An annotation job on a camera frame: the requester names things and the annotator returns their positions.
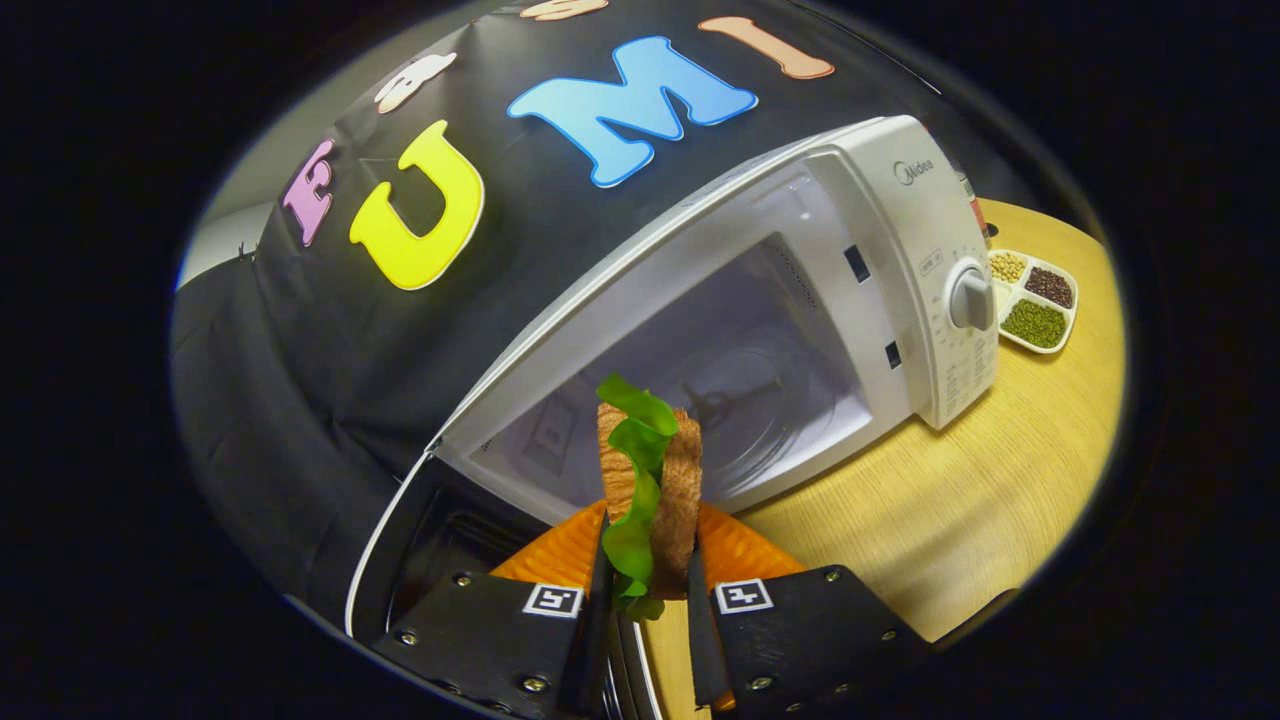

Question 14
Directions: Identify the white microwave oven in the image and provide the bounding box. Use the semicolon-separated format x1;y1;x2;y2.
345;115;1001;720

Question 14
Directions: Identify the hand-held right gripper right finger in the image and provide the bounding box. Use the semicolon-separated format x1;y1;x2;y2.
685;502;932;713

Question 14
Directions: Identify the white divided bean dish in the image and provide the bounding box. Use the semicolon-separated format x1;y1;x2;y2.
988;249;1079;354

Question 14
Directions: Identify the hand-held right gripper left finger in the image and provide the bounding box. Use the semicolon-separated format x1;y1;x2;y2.
372;500;614;719

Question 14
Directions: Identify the toast lettuce sandwich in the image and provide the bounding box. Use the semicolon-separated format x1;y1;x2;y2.
597;374;704;622

